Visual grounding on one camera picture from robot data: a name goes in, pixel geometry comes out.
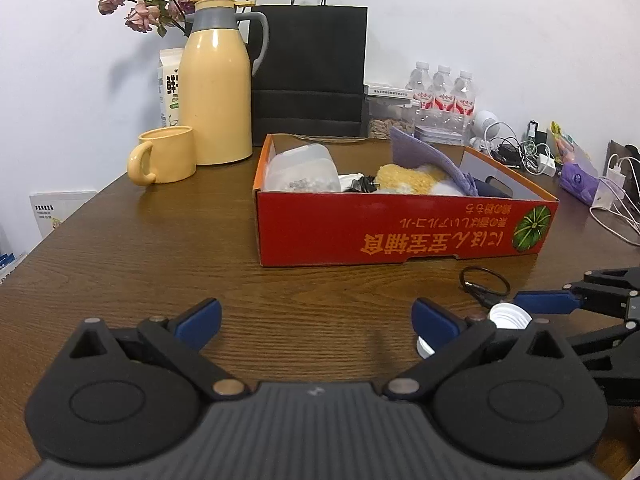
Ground white milk carton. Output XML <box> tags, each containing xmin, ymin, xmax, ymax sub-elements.
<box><xmin>157</xmin><ymin>47</ymin><xmax>186</xmax><ymax>129</ymax></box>

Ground small white desk fan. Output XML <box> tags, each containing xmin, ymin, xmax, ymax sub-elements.
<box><xmin>470</xmin><ymin>110</ymin><xmax>506</xmax><ymax>153</ymax></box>

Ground yellow thermos jug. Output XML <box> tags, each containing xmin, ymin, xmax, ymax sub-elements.
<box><xmin>178</xmin><ymin>0</ymin><xmax>271</xmax><ymax>165</ymax></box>

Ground clear water bottle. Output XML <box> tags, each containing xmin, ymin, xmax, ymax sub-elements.
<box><xmin>407</xmin><ymin>61</ymin><xmax>433</xmax><ymax>126</ymax></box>
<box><xmin>431</xmin><ymin>65</ymin><xmax>455</xmax><ymax>128</ymax></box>
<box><xmin>452</xmin><ymin>70</ymin><xmax>476</xmax><ymax>131</ymax></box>

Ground small black device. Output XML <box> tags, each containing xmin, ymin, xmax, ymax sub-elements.
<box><xmin>522</xmin><ymin>120</ymin><xmax>548</xmax><ymax>148</ymax></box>

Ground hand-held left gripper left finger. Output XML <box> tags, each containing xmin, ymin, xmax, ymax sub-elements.
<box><xmin>50</xmin><ymin>297</ymin><xmax>251</xmax><ymax>401</ymax></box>

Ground small white plastic jar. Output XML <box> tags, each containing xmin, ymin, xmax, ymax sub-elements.
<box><xmin>487</xmin><ymin>304</ymin><xmax>533</xmax><ymax>331</ymax></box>

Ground white power strip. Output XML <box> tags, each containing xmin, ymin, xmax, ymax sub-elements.
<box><xmin>592</xmin><ymin>157</ymin><xmax>640</xmax><ymax>211</ymax></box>

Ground clear plastic box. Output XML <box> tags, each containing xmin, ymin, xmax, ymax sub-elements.
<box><xmin>264</xmin><ymin>143</ymin><xmax>343</xmax><ymax>193</ymax></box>

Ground colourful snack bag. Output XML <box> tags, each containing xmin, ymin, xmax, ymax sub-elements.
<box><xmin>547</xmin><ymin>121</ymin><xmax>593</xmax><ymax>171</ymax></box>

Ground red cardboard box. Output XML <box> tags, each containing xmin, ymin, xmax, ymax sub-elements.
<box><xmin>252</xmin><ymin>133</ymin><xmax>560</xmax><ymax>267</ymax></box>

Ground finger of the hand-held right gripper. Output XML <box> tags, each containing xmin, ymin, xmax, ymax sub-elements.
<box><xmin>570</xmin><ymin>320</ymin><xmax>640</xmax><ymax>366</ymax></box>
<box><xmin>514</xmin><ymin>266</ymin><xmax>640</xmax><ymax>318</ymax></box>

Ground black paper bag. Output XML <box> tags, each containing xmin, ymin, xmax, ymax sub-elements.
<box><xmin>248</xmin><ymin>0</ymin><xmax>369</xmax><ymax>138</ymax></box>

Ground flat white box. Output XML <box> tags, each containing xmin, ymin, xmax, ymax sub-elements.
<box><xmin>364</xmin><ymin>82</ymin><xmax>416</xmax><ymax>97</ymax></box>

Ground white cable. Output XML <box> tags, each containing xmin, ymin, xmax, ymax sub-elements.
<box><xmin>590</xmin><ymin>195</ymin><xmax>640</xmax><ymax>247</ymax></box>

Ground clear seed container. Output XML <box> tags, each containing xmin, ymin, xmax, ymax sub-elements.
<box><xmin>367</xmin><ymin>94</ymin><xmax>418</xmax><ymax>139</ymax></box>

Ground yellow mug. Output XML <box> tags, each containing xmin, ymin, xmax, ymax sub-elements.
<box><xmin>126</xmin><ymin>126</ymin><xmax>197</xmax><ymax>187</ymax></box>

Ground blue white package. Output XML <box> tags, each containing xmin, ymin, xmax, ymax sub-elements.
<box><xmin>0</xmin><ymin>247</ymin><xmax>28</xmax><ymax>286</ymax></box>

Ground purple tissue pack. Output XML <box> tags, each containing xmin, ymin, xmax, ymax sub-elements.
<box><xmin>557</xmin><ymin>157</ymin><xmax>601</xmax><ymax>206</ymax></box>

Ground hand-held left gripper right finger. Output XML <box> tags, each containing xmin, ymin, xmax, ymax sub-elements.
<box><xmin>385</xmin><ymin>297</ymin><xmax>583</xmax><ymax>401</ymax></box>

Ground purple knitted pouch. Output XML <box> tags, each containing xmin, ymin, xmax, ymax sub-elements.
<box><xmin>390</xmin><ymin>126</ymin><xmax>483</xmax><ymax>196</ymax></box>

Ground pale tin box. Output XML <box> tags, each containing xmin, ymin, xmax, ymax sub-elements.
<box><xmin>414</xmin><ymin>124</ymin><xmax>463</xmax><ymax>146</ymax></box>

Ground white printed board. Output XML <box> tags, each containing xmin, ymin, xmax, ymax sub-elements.
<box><xmin>29</xmin><ymin>190</ymin><xmax>98</xmax><ymax>241</ymax></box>

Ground yellow white plush hamster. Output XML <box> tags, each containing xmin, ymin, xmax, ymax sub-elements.
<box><xmin>375</xmin><ymin>162</ymin><xmax>466</xmax><ymax>197</ymax></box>

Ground tangle of cables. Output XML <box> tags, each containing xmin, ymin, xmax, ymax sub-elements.
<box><xmin>487</xmin><ymin>122</ymin><xmax>556</xmax><ymax>176</ymax></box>

